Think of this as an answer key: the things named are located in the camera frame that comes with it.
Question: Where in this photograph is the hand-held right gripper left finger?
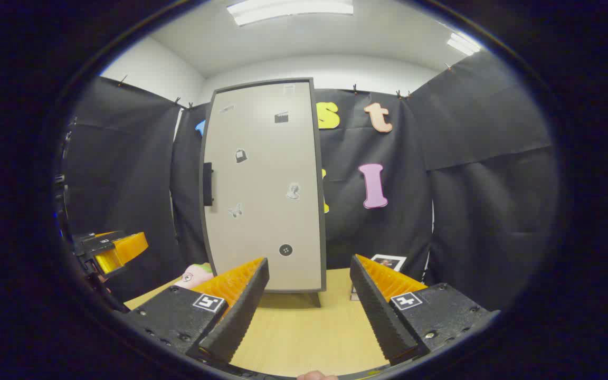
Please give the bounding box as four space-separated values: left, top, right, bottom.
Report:
125 258 270 365

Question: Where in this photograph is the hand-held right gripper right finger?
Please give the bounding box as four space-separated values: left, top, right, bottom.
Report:
350 254 500 366

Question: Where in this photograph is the dark grey cabinet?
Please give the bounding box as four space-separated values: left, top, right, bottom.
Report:
199 78 328 308

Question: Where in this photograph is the black cabinet door handle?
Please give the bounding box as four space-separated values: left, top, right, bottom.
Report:
203 163 214 206

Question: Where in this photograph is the light grey cabinet door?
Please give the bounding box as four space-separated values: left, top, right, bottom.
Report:
202 81 325 291

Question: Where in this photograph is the white-framed photo card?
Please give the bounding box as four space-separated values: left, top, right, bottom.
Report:
370 254 407 272

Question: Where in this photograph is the pink plush toy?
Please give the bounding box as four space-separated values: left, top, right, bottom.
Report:
174 263 214 290

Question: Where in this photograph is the black backdrop cloth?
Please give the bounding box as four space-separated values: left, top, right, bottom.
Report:
64 50 561 312

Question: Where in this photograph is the small ceiling light panel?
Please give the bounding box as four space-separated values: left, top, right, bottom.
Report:
446 33 481 56

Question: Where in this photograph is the large ceiling light panel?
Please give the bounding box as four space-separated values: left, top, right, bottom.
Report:
226 0 355 27

